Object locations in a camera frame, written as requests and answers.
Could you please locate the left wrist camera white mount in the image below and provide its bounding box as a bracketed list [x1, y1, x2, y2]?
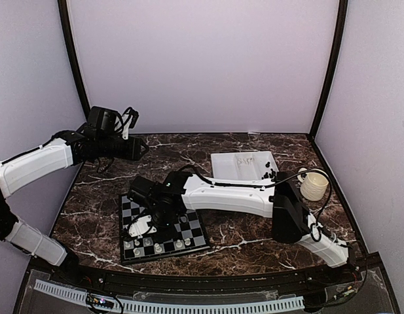
[121, 107, 139, 140]

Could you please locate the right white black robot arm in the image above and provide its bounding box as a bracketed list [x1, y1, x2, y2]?
[126, 165, 354, 284]

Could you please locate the right black frame post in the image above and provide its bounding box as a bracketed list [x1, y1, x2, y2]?
[308, 0, 348, 141]

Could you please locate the pile of white chess pieces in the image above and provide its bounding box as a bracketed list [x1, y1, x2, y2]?
[237, 156, 255, 167]

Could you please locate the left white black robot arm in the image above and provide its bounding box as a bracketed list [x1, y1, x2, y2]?
[0, 107, 149, 285]

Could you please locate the black frame post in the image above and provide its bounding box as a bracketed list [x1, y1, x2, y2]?
[308, 0, 348, 141]
[57, 0, 91, 118]

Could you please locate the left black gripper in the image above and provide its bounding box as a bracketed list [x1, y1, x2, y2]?
[97, 134, 149, 160]

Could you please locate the white king chess piece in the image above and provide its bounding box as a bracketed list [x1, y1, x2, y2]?
[175, 239, 183, 249]

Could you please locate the cream ribbed mug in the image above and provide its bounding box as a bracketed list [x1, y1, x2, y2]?
[297, 167, 329, 201]

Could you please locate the black front rail base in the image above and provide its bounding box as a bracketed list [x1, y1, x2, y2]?
[14, 253, 399, 313]

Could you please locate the white slotted cable duct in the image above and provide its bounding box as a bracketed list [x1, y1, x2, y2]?
[33, 279, 305, 313]

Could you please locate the white plastic compartment tray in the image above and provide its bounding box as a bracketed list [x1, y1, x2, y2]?
[211, 151, 279, 181]

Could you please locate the left black frame post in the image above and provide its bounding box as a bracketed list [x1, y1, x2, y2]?
[57, 0, 91, 118]

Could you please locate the black grey chessboard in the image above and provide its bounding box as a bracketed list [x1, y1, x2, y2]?
[119, 194, 210, 265]

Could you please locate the pile of black chess pieces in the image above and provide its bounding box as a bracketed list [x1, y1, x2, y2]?
[261, 160, 278, 181]

